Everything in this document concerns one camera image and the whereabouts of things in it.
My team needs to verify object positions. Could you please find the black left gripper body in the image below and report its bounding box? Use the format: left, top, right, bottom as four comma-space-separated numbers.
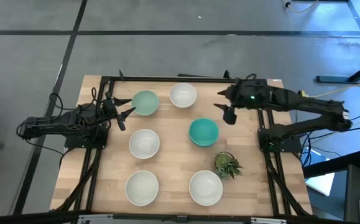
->
100, 91, 121, 126

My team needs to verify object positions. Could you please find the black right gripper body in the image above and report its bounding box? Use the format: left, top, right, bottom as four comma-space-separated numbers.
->
229, 79, 272, 110

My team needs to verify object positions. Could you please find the light green bowl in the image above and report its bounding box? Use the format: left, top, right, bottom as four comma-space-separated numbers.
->
131, 90, 160, 117

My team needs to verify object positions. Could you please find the teal bowl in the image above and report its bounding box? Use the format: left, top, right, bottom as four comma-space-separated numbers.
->
188, 117, 220, 147

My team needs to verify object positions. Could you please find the small white bowl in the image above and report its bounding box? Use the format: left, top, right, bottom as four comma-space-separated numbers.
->
168, 82, 198, 109

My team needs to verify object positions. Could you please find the dark equipment at table edge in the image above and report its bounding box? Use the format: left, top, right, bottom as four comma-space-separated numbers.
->
50, 70, 314, 224

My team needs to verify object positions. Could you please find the small potted succulent plant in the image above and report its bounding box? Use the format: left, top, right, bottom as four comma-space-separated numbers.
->
213, 151, 244, 180

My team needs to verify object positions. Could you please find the black desk leg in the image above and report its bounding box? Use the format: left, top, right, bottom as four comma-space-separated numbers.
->
315, 57, 360, 84

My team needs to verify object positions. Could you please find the white sheet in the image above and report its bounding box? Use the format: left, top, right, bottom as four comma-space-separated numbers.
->
305, 148, 336, 197

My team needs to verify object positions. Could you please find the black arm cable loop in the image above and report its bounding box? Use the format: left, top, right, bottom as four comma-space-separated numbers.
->
48, 92, 75, 113

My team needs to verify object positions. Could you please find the blue cable bundle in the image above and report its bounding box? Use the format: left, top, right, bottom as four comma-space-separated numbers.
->
300, 132, 316, 167

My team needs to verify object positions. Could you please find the yellow cable with black plug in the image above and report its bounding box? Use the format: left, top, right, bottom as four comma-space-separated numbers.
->
280, 0, 320, 14

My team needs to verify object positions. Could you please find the silver frame bracket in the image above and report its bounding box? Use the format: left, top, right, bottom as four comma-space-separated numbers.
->
78, 213, 114, 223
250, 217, 288, 224

